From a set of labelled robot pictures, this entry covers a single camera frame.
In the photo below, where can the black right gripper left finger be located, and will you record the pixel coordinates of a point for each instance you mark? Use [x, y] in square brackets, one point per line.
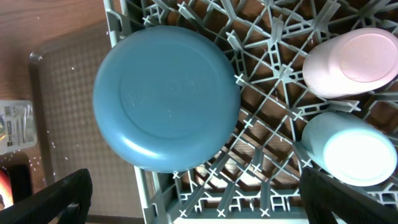
[68, 199]

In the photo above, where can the light blue cup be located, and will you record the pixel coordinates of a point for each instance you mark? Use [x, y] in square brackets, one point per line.
[349, 149]

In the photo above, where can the orange carrot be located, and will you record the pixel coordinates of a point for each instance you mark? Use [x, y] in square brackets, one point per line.
[5, 190]

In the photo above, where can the dark brown tray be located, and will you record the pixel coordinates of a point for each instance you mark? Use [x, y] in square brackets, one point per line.
[62, 73]

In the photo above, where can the pink cup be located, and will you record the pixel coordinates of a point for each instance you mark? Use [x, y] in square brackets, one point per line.
[353, 63]

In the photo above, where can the black waste tray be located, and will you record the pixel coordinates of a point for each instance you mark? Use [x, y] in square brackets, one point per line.
[26, 175]

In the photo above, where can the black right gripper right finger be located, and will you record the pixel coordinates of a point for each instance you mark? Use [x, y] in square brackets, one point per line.
[324, 198]

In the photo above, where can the clear plastic bin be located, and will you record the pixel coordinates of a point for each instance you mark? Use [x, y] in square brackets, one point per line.
[18, 129]

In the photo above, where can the grey dishwasher rack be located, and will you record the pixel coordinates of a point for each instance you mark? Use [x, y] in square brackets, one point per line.
[256, 174]

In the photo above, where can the dark blue plate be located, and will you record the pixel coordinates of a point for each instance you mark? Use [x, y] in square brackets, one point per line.
[166, 99]

